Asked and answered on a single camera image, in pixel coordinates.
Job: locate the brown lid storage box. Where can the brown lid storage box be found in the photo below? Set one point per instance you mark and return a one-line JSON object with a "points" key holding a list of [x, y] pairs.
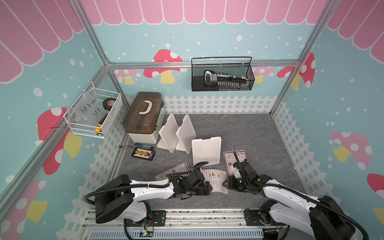
{"points": [[145, 117]]}

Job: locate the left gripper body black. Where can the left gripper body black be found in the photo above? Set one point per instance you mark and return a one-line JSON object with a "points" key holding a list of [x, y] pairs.
{"points": [[198, 190]]}

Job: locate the clear plastic labelled bag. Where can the clear plastic labelled bag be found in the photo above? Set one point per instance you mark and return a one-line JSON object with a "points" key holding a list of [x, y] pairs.
{"points": [[87, 110]]}

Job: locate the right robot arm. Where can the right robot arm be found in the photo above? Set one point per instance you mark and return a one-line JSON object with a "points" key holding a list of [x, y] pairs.
{"points": [[322, 218]]}

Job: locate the green handled tool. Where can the green handled tool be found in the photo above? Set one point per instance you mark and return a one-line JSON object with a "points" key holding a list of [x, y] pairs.
{"points": [[144, 146]]}

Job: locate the dim sum menu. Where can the dim sum menu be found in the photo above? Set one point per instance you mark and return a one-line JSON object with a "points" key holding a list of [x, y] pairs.
{"points": [[181, 168], [216, 179], [231, 158]]}

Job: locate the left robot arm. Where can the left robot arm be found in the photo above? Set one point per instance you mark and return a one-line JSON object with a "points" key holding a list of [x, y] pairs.
{"points": [[123, 198]]}

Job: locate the black tray with parts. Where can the black tray with parts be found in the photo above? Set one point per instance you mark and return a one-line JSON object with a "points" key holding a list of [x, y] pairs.
{"points": [[143, 154]]}

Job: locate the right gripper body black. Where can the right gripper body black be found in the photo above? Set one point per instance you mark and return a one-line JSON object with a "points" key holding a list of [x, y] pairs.
{"points": [[240, 185]]}

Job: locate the yellow black utility knife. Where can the yellow black utility knife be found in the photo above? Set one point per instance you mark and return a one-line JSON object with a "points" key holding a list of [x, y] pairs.
{"points": [[98, 130]]}

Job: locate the black mesh wall basket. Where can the black mesh wall basket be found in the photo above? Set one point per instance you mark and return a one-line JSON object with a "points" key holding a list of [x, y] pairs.
{"points": [[234, 66]]}

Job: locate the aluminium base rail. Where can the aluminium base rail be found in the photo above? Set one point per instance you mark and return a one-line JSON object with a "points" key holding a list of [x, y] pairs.
{"points": [[189, 224]]}

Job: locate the black tape roll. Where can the black tape roll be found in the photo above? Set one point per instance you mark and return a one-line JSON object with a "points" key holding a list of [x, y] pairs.
{"points": [[109, 103]]}

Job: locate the socket tool set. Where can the socket tool set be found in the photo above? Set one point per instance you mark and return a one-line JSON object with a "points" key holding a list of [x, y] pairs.
{"points": [[212, 79]]}

